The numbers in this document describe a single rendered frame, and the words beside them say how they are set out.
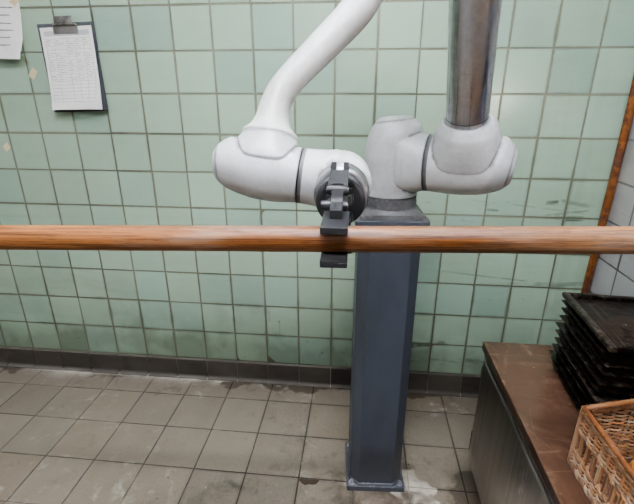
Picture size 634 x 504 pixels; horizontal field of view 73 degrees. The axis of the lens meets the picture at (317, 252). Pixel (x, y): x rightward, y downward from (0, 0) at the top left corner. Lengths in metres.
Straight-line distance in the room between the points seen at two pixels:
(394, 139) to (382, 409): 0.86
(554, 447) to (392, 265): 0.58
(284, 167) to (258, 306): 1.31
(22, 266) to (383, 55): 1.88
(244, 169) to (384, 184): 0.52
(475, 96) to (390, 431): 1.07
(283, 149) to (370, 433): 1.09
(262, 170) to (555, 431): 0.91
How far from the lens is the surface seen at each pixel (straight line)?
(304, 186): 0.75
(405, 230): 0.48
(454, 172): 1.14
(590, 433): 1.06
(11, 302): 2.60
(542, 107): 1.84
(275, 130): 0.77
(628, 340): 1.22
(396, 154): 1.17
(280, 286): 1.93
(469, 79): 1.05
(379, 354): 1.38
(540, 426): 1.23
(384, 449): 1.63
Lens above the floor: 1.33
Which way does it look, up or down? 21 degrees down
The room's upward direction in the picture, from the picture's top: straight up
